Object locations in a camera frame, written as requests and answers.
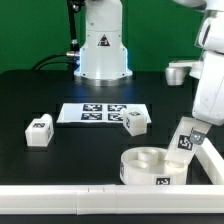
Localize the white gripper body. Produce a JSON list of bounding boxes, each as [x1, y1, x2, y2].
[[192, 51, 224, 126]]

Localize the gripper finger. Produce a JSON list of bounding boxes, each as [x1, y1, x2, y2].
[[190, 119, 211, 145]]

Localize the white round stool seat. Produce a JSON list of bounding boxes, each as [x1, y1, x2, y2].
[[120, 147, 188, 185]]

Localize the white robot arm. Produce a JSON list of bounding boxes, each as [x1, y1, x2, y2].
[[74, 0, 224, 144]]

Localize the white sheet with markers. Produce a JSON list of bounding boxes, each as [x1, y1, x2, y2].
[[57, 103, 151, 123]]

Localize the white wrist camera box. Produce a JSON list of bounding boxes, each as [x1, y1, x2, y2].
[[195, 10, 224, 54]]

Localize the white front rail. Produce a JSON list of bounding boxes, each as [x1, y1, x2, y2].
[[0, 185, 224, 215]]

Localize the black cables at base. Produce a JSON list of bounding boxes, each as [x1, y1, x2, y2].
[[31, 51, 81, 72]]

